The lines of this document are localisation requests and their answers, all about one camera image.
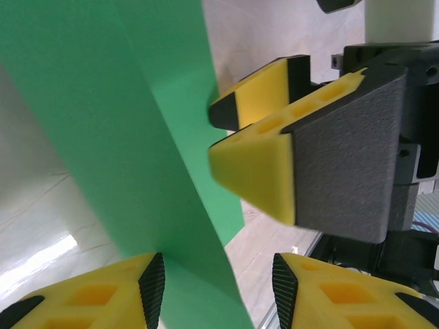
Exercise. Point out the green paper sheet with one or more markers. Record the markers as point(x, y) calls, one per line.
point(103, 103)

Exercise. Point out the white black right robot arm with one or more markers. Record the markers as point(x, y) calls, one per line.
point(398, 17)

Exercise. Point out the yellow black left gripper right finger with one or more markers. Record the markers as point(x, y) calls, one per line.
point(343, 301)

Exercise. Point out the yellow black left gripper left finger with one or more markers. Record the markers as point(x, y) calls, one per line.
point(85, 298)

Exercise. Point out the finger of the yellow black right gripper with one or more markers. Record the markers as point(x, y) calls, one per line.
point(336, 164)
point(260, 96)

